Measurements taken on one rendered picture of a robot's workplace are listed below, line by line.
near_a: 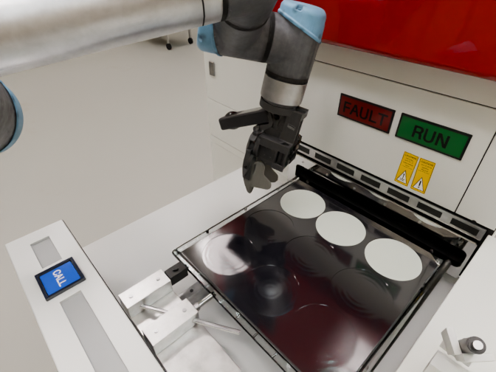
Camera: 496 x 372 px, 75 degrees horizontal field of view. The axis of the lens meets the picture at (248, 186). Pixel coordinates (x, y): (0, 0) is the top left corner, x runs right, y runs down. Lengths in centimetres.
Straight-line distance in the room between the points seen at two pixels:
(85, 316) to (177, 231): 33
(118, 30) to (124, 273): 50
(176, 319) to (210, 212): 35
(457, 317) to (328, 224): 28
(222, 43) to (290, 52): 10
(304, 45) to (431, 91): 23
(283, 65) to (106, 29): 27
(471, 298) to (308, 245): 26
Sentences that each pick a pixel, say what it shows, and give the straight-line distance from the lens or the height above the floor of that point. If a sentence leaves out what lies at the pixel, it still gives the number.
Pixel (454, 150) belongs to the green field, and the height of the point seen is 109.
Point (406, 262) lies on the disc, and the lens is 68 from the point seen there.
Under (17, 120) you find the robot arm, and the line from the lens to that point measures 57.
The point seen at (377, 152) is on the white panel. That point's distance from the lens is 71.
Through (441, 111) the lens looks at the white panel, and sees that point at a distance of 64.
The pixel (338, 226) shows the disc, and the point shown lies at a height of 90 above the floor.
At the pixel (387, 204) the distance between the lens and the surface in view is 74.
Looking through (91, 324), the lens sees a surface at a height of 96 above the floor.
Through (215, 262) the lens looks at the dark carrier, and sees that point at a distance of 61.
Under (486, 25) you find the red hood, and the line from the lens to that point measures 55.
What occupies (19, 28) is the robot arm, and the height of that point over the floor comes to 131.
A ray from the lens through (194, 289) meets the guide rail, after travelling 64.
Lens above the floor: 137
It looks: 37 degrees down
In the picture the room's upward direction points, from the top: straight up
